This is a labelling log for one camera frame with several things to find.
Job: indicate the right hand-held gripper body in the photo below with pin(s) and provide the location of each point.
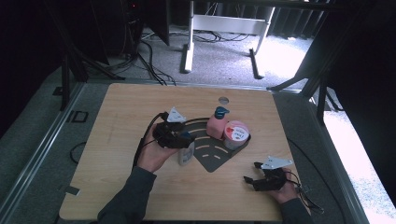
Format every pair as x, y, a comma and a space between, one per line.
272, 180

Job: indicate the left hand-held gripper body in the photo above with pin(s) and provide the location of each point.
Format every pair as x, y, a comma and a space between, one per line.
168, 137

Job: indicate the dark grey slotted rack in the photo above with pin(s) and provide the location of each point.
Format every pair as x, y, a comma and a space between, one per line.
211, 154

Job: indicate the pink bottle with blue pump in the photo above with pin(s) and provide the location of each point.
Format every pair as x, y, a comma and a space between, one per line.
216, 126

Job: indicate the pink jar with white lid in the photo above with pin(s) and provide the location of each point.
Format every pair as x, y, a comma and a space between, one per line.
236, 135

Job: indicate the person's right hand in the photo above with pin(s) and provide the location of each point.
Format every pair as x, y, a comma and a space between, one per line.
289, 191

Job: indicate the person's left hand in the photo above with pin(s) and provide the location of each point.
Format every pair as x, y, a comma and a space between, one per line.
152, 155

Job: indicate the black metal stand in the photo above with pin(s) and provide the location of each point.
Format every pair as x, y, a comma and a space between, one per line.
65, 81
322, 96

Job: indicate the black tape piece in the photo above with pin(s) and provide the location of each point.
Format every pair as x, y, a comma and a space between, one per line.
72, 190

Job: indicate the black computer tower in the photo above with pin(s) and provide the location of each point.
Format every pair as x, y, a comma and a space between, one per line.
121, 25

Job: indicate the white desk frame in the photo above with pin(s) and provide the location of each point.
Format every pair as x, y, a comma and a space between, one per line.
224, 24

